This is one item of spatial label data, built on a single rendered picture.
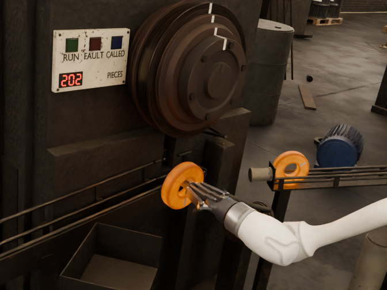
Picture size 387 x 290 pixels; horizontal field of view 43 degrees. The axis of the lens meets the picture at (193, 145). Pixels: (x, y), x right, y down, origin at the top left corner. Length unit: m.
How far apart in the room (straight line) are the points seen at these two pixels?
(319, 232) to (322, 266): 1.40
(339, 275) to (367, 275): 0.62
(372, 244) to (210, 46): 1.07
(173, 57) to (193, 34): 0.10
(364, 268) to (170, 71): 1.18
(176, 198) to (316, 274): 1.39
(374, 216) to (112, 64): 0.89
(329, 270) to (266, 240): 1.54
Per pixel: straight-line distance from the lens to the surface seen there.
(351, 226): 1.37
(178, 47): 1.56
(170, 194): 1.50
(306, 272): 2.77
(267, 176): 2.07
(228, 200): 1.42
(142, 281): 1.50
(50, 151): 1.59
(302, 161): 2.10
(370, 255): 2.17
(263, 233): 1.33
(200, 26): 1.61
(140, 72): 1.57
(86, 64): 1.55
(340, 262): 2.93
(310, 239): 1.46
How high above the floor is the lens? 1.55
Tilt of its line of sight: 23 degrees down
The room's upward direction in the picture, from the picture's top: 9 degrees clockwise
